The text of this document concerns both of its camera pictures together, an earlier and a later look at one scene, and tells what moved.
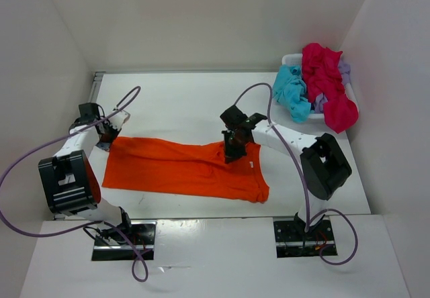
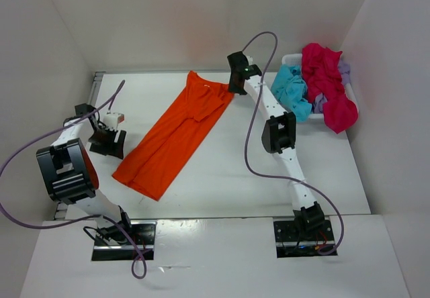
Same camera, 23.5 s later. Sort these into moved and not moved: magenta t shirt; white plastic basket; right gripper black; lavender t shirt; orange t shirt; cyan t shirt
Moved: right gripper black; orange t shirt
Not moved: lavender t shirt; magenta t shirt; cyan t shirt; white plastic basket
